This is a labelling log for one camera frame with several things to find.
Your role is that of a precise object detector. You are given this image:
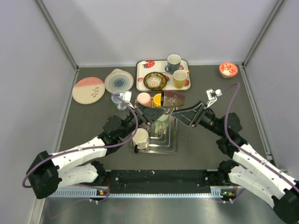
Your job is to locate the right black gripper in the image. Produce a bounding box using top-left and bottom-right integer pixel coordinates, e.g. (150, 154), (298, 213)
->
(172, 100), (226, 137)

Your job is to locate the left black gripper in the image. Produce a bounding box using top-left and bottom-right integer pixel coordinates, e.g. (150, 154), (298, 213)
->
(119, 102), (168, 139)

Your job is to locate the light green mug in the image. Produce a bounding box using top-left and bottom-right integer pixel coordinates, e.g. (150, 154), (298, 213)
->
(154, 114), (170, 134)

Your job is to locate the yellow and black mug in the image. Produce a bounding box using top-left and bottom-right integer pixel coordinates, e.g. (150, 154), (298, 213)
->
(152, 93), (162, 107)

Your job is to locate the pink and white mug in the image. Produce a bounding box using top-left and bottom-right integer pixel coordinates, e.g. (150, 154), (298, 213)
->
(135, 92), (152, 107)

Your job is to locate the black and gold cup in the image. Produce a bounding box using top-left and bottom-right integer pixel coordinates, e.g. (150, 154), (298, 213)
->
(161, 91), (185, 108)

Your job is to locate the cream mug black handle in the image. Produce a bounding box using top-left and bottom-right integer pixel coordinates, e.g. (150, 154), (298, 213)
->
(132, 128), (150, 153)

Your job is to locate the light blue mug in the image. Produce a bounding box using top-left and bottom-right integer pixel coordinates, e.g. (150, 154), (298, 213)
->
(111, 91), (127, 111)

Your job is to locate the lilac purple mug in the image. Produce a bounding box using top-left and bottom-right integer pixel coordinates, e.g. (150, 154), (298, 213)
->
(145, 125), (151, 132)

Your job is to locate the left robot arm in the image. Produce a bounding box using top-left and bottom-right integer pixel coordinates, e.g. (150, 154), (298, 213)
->
(23, 103), (167, 199)

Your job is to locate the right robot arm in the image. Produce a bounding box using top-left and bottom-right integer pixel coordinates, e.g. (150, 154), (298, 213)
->
(171, 102), (299, 224)

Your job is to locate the mustard yellow mug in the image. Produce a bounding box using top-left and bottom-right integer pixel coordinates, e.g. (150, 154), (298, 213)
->
(173, 70), (190, 89)

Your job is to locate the dark grey-blue mug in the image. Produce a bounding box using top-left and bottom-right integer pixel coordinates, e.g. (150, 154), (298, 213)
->
(164, 54), (181, 74)

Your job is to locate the floral patterned small bowl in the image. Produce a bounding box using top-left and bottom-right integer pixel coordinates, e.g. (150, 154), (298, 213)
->
(143, 72), (167, 91)

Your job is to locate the silver metal tray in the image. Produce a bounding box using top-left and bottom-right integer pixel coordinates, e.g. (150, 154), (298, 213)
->
(139, 116), (178, 154)

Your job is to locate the strawberry pattern white tray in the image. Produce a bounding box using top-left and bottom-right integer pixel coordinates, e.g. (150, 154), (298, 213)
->
(136, 59), (192, 92)

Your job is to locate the blue ringed cream plate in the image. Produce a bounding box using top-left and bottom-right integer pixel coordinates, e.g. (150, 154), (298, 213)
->
(104, 69), (134, 93)

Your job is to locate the red patterned small bowl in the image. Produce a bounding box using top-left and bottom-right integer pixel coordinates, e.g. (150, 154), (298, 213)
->
(219, 62), (238, 78)

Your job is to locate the pink and cream plate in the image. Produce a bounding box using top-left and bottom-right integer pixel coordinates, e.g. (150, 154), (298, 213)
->
(72, 77), (106, 105)

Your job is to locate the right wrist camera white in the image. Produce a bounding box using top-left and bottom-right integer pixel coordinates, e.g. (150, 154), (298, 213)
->
(206, 89), (222, 108)

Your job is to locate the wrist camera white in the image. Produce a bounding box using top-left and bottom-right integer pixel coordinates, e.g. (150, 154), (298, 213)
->
(206, 89), (222, 108)
(119, 91), (132, 103)

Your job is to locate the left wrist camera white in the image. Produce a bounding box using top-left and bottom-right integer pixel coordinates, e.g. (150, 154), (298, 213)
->
(119, 91), (132, 103)

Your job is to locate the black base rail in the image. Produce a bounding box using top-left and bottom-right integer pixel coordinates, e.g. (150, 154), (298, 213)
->
(107, 170), (227, 194)

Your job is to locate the slotted cable duct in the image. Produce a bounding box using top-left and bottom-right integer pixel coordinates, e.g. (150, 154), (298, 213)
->
(49, 188), (236, 199)

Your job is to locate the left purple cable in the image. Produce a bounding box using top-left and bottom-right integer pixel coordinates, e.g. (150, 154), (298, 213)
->
(22, 92), (140, 189)

